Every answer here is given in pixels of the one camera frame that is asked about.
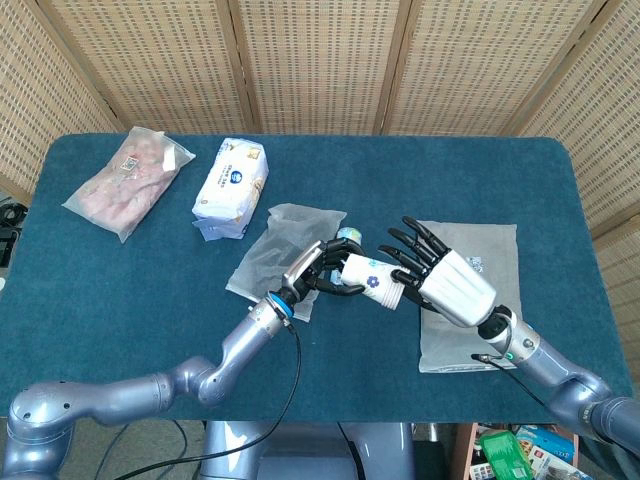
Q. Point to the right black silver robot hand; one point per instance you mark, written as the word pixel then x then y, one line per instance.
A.
pixel 455 285

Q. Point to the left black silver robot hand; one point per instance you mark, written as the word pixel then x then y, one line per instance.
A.
pixel 305 265

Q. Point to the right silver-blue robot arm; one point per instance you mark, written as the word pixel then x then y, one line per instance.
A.
pixel 550 365

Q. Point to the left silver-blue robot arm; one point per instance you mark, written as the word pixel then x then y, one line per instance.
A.
pixel 150 390

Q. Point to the bagged dark clothing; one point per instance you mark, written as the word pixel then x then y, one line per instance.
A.
pixel 280 235

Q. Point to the blue drink can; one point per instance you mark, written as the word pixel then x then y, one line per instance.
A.
pixel 350 233

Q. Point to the bagged grey clothing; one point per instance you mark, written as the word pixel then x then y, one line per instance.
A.
pixel 440 342

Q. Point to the white blue tissue pack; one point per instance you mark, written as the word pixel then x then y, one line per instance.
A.
pixel 230 185

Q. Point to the blue carpet table cover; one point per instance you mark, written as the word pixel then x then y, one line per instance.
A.
pixel 150 300

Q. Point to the brown wooden shelf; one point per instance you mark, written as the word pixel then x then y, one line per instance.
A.
pixel 462 450

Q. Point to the green snack package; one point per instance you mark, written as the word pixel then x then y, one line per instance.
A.
pixel 505 452

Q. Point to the blue printed box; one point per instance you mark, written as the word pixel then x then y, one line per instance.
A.
pixel 547 442

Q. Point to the silver-blue robot torso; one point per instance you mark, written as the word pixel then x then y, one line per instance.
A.
pixel 300 450

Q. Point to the bagged pink clothing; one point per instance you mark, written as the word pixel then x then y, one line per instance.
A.
pixel 125 185

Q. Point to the white picture box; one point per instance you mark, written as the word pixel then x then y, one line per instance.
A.
pixel 547 467

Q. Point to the woven bamboo folding screen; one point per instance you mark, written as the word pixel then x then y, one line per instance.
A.
pixel 320 60

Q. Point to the black equipment on floor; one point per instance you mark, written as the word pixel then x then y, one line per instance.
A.
pixel 7 235

